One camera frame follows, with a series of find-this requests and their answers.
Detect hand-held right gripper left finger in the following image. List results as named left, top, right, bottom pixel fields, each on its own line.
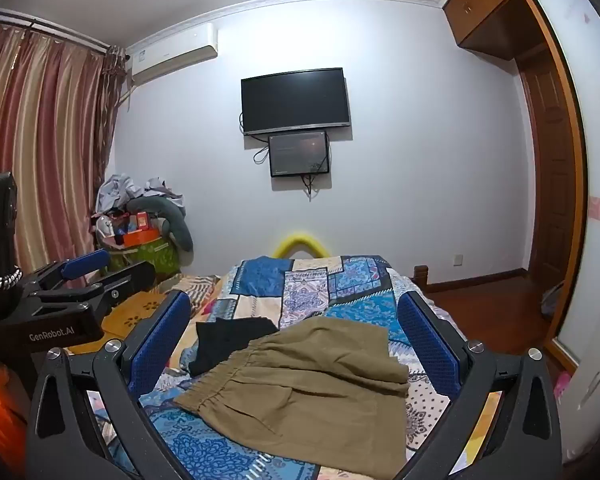
left=25, top=290, right=196, bottom=480

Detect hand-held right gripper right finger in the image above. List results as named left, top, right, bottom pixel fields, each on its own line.
left=396, top=290, right=564, bottom=480

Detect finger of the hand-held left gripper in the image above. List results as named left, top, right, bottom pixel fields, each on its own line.
left=40, top=261, right=157, bottom=318
left=27, top=250, right=112, bottom=291

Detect khaki pants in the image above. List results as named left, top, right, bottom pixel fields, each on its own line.
left=172, top=316, right=411, bottom=478

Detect black pants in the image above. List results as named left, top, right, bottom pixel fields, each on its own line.
left=187, top=316, right=281, bottom=377

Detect tan paw print cushion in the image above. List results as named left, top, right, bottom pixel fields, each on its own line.
left=62, top=287, right=173, bottom=356

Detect orange box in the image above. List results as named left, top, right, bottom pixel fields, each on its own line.
left=121, top=211, right=162, bottom=249

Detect striped bed sheet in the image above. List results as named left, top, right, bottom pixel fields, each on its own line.
left=155, top=274, right=223, bottom=318

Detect pile of clothes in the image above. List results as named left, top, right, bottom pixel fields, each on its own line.
left=95, top=173, right=187, bottom=217

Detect striped red curtain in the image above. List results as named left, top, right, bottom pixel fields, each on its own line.
left=0, top=20, right=127, bottom=281

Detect pink toy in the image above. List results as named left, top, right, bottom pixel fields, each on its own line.
left=553, top=369, right=574, bottom=402

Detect blue patchwork blanket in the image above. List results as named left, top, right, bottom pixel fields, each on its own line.
left=65, top=255, right=506, bottom=480

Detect yellow foam cushion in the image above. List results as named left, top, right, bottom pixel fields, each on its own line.
left=272, top=232, right=331, bottom=260

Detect white plastic appliance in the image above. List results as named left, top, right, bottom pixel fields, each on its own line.
left=555, top=282, right=600, bottom=463

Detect wooden door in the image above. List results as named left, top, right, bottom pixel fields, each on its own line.
left=517, top=45, right=581, bottom=281

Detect small black monitor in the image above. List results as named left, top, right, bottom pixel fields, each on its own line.
left=268, top=130, right=330, bottom=178

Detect white air conditioner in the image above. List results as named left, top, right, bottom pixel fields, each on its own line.
left=126, top=22, right=219, bottom=86

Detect curtain rod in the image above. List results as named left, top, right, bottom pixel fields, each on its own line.
left=0, top=7, right=128, bottom=57

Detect wooden overhead cabinet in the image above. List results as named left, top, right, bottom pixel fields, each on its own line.
left=442, top=0, right=556, bottom=63

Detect metal chain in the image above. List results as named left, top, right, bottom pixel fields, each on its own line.
left=0, top=268, right=24, bottom=297

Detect black cable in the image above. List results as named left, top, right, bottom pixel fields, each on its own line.
left=238, top=110, right=272, bottom=166
left=301, top=157, right=331, bottom=202

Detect black wall television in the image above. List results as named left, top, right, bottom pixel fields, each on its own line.
left=240, top=67, right=352, bottom=137

